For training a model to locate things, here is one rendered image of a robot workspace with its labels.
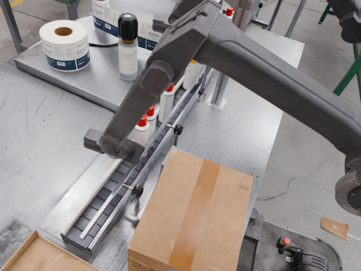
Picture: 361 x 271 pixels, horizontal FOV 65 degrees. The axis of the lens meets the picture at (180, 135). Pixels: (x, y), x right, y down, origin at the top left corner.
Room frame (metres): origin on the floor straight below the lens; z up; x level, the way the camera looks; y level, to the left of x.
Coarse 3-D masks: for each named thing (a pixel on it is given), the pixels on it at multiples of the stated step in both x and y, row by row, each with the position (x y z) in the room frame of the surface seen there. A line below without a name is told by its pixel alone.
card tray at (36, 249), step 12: (36, 240) 0.26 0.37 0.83; (48, 240) 0.27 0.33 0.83; (24, 252) 0.22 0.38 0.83; (36, 252) 0.23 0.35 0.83; (48, 252) 0.23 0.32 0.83; (60, 252) 0.24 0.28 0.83; (12, 264) 0.18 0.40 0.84; (24, 264) 0.19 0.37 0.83; (36, 264) 0.20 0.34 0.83; (48, 264) 0.20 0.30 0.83; (60, 264) 0.21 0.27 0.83; (72, 264) 0.22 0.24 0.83; (84, 264) 0.22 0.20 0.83
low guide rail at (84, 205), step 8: (176, 88) 1.00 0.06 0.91; (120, 160) 0.56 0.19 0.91; (112, 168) 0.52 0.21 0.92; (104, 176) 0.48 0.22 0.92; (96, 192) 0.42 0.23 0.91; (88, 200) 0.39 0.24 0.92; (80, 208) 0.35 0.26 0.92; (72, 216) 0.33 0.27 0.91; (72, 224) 0.31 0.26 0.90; (64, 232) 0.28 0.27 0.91
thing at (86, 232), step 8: (200, 72) 1.09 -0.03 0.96; (184, 96) 0.90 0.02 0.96; (176, 104) 0.84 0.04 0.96; (168, 120) 0.75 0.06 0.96; (160, 128) 0.70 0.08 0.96; (144, 152) 0.58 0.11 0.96; (128, 176) 0.48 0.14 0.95; (120, 184) 0.44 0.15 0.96; (112, 192) 0.40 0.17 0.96; (104, 208) 0.35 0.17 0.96; (96, 216) 0.32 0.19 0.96; (88, 224) 0.29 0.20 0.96; (88, 232) 0.27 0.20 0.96
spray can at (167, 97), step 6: (168, 90) 0.81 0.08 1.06; (174, 90) 0.83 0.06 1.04; (162, 96) 0.81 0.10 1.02; (168, 96) 0.80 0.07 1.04; (162, 102) 0.80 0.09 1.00; (168, 102) 0.80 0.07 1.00; (162, 108) 0.80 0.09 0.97; (168, 108) 0.80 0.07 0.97; (162, 114) 0.80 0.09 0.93; (168, 114) 0.81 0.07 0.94; (162, 120) 0.80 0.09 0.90
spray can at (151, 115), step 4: (152, 108) 0.67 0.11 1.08; (148, 112) 0.67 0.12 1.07; (152, 112) 0.67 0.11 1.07; (148, 116) 0.67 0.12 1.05; (152, 116) 0.67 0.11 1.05; (148, 120) 0.66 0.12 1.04; (152, 120) 0.66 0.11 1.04; (152, 124) 0.66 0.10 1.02; (152, 128) 0.66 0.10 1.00; (152, 132) 0.66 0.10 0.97; (152, 136) 0.67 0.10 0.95; (148, 140) 0.66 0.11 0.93; (152, 144) 0.67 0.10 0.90
